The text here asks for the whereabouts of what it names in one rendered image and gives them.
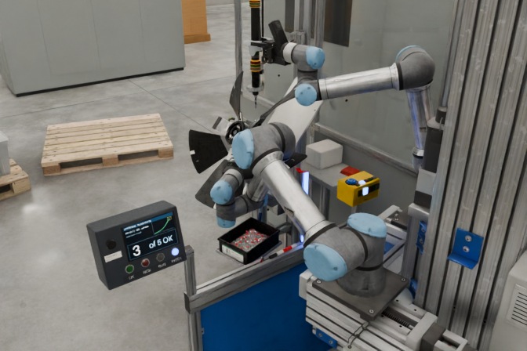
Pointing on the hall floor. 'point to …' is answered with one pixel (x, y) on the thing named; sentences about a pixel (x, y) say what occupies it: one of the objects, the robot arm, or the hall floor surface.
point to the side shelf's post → (325, 201)
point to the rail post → (194, 331)
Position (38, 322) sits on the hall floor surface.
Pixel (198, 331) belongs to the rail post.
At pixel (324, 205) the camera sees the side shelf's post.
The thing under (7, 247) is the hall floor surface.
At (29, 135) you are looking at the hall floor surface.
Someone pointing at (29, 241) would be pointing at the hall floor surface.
